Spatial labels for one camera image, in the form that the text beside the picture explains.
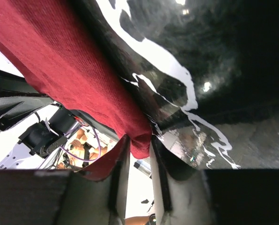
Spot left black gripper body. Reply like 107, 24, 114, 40
18, 108, 77, 158

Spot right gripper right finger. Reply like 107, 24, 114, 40
150, 136, 214, 225

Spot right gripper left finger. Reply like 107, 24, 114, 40
57, 135, 131, 225

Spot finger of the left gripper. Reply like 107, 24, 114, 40
0, 93, 53, 133

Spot dark red t shirt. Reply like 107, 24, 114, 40
0, 0, 154, 181

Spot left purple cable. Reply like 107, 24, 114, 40
36, 121, 103, 169

